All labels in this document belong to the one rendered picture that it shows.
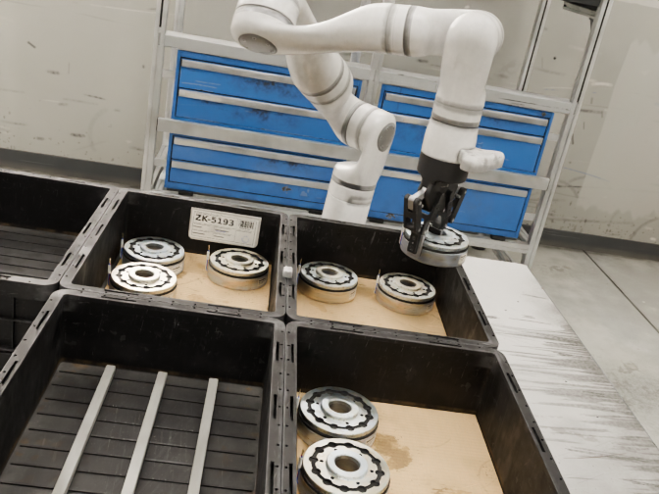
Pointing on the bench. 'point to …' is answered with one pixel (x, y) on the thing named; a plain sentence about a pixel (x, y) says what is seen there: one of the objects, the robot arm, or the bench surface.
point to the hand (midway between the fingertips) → (424, 242)
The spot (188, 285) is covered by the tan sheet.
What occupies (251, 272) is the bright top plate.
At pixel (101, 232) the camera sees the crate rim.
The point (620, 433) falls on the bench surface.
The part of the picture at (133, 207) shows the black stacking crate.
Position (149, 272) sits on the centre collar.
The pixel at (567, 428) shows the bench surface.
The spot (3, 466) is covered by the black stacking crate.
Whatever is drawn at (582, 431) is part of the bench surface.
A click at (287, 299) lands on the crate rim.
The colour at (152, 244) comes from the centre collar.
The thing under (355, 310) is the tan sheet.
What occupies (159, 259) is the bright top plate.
